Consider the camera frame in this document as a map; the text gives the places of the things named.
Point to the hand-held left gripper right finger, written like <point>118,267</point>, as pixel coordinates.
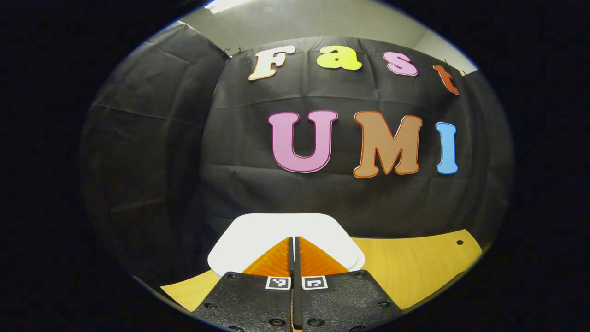
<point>336,299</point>

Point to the wooden desktop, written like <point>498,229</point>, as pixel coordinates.
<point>415,267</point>

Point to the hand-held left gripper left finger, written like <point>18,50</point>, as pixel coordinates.
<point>258,299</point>

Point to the black backdrop cloth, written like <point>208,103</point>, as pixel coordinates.
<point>184,161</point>

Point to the ceiling light panel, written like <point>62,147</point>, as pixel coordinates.
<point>228,4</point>

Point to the white desktop garbage bin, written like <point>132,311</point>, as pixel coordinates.
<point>258,235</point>

